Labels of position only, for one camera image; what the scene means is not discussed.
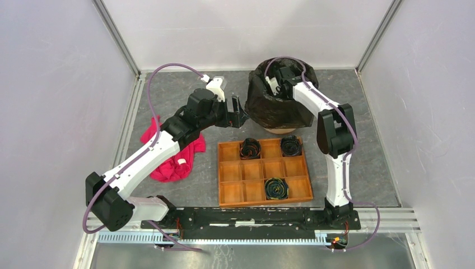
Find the blue slotted cable duct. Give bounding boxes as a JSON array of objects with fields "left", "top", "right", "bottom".
[{"left": 97, "top": 231, "right": 330, "bottom": 246}]

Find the orange plastic trash bin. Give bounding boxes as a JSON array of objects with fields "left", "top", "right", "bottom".
[{"left": 266, "top": 128, "right": 296, "bottom": 135}]

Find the aluminium frame rail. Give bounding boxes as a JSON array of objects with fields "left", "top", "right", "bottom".
[{"left": 84, "top": 206, "right": 422, "bottom": 234}]

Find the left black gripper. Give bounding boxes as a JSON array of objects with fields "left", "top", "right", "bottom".
[{"left": 198, "top": 95, "right": 249, "bottom": 131}]

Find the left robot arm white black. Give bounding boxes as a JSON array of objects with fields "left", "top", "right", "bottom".
[{"left": 83, "top": 89, "right": 249, "bottom": 234}]

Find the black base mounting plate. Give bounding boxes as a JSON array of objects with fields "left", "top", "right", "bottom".
[{"left": 156, "top": 207, "right": 361, "bottom": 239}]

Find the black plastic trash bag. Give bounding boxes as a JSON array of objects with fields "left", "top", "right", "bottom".
[{"left": 244, "top": 58, "right": 319, "bottom": 129}]

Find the orange wooden compartment tray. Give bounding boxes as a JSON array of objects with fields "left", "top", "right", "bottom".
[{"left": 217, "top": 138, "right": 313, "bottom": 208}]

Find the red crumpled cloth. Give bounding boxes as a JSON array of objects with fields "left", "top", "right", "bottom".
[{"left": 150, "top": 134, "right": 206, "bottom": 183}]

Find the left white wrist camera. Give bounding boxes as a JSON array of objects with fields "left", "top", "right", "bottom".
[{"left": 200, "top": 75, "right": 227, "bottom": 102}]

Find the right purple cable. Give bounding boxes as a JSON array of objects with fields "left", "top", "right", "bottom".
[{"left": 263, "top": 56, "right": 381, "bottom": 252}]

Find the black dotted rolled tie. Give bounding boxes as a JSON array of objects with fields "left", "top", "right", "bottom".
[{"left": 280, "top": 135, "right": 302, "bottom": 157}]

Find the black orange rolled tie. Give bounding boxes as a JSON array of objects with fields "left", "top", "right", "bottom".
[{"left": 239, "top": 138, "right": 262, "bottom": 160}]

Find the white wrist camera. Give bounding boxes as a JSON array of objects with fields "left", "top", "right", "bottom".
[
  {"left": 200, "top": 75, "right": 227, "bottom": 102},
  {"left": 265, "top": 76, "right": 281, "bottom": 97}
]

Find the blue yellow rolled tie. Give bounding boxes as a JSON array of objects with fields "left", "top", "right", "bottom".
[{"left": 264, "top": 178, "right": 289, "bottom": 200}]

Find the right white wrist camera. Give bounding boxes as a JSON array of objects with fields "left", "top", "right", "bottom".
[{"left": 265, "top": 76, "right": 281, "bottom": 97}]

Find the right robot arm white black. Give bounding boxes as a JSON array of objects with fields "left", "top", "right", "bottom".
[{"left": 274, "top": 67, "right": 358, "bottom": 229}]

